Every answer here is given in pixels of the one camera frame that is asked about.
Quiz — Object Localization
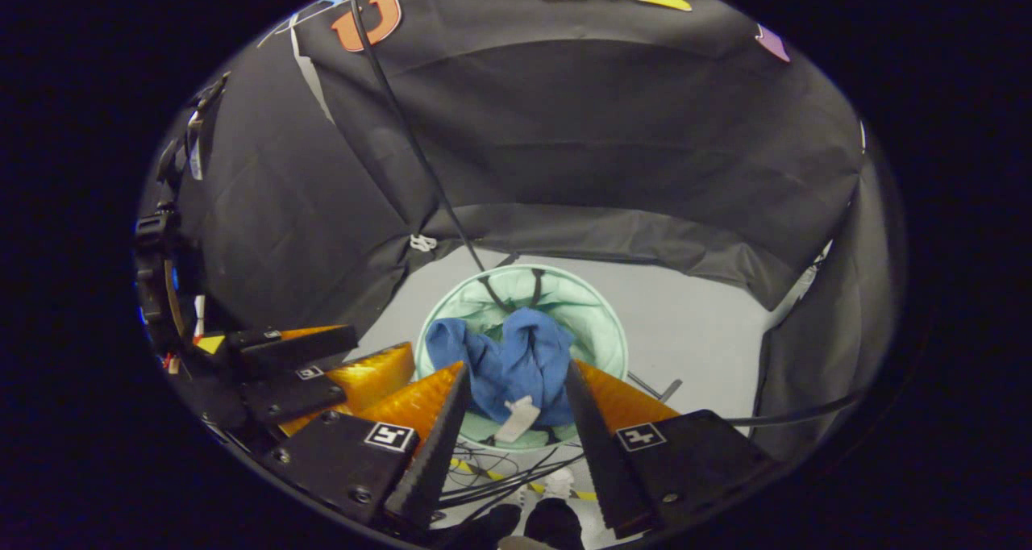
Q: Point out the black metal clothes rack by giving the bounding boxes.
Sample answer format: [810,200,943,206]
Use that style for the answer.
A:
[349,0,685,402]

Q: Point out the blue corduroy jacket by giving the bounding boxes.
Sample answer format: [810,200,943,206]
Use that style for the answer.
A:
[425,306,577,444]

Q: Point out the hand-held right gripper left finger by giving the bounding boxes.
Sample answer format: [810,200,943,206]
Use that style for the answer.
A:
[270,362,472,531]

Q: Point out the black backdrop cloth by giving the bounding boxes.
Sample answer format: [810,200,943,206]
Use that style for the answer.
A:
[173,0,908,462]

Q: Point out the white plastic clothes hanger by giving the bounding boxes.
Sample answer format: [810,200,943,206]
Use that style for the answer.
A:
[258,0,476,48]

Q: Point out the person's dark foot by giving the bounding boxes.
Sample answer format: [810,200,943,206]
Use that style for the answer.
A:
[524,498,585,550]
[447,503,522,550]

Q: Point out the green laundry hamper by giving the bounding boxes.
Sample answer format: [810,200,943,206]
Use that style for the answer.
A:
[414,264,630,454]

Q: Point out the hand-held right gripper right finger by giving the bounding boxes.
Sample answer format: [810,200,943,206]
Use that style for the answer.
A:
[564,360,775,539]

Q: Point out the yellow floor tape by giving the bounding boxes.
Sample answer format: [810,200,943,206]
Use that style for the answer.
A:
[450,456,599,502]

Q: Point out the black floor cables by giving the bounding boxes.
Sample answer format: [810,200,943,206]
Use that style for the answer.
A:
[439,444,583,512]

